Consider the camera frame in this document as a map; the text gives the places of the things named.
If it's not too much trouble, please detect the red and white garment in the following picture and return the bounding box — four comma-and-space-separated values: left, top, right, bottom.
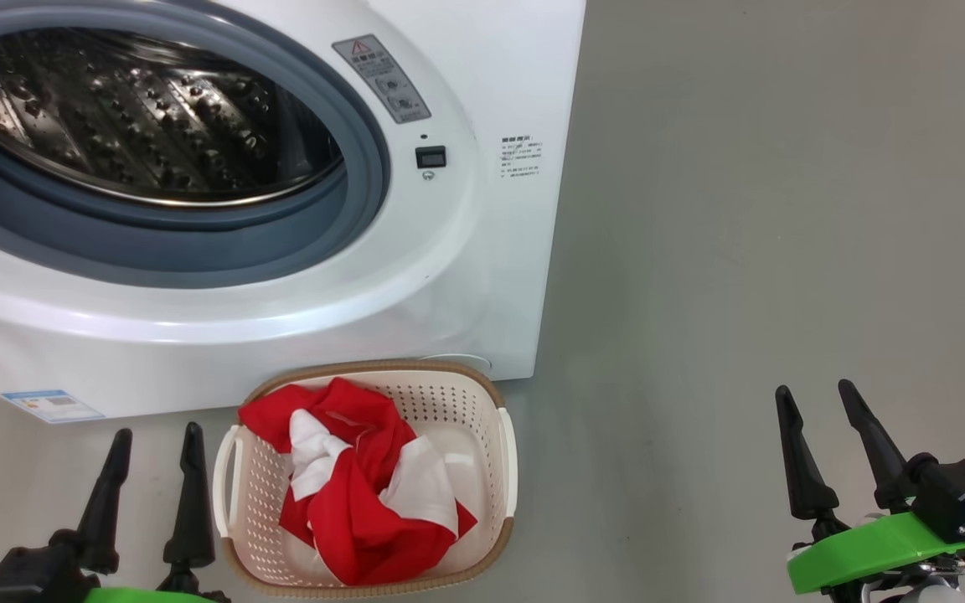
237, 377, 480, 587

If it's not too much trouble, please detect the cream perforated laundry basket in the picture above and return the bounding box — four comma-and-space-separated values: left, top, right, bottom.
212, 359, 519, 599

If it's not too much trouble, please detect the steel perforated washer drum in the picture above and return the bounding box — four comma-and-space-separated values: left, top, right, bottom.
0, 28, 346, 209

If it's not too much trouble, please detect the grey rubber door seal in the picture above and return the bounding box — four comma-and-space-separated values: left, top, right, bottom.
0, 0, 392, 291

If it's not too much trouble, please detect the white front-load washing machine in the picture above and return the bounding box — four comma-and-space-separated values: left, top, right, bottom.
0, 0, 589, 425

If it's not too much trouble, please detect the blue energy label sticker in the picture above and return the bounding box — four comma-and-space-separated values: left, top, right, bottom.
1, 388, 107, 425

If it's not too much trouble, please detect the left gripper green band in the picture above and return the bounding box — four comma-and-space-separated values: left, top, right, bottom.
75, 420, 233, 603

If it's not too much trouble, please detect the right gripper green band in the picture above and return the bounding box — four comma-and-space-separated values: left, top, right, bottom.
773, 378, 965, 603

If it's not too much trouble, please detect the grey warning label sticker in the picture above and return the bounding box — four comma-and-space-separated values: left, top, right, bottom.
331, 33, 434, 126

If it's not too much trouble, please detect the round white filter cap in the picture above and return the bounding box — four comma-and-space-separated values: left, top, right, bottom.
415, 353, 493, 374

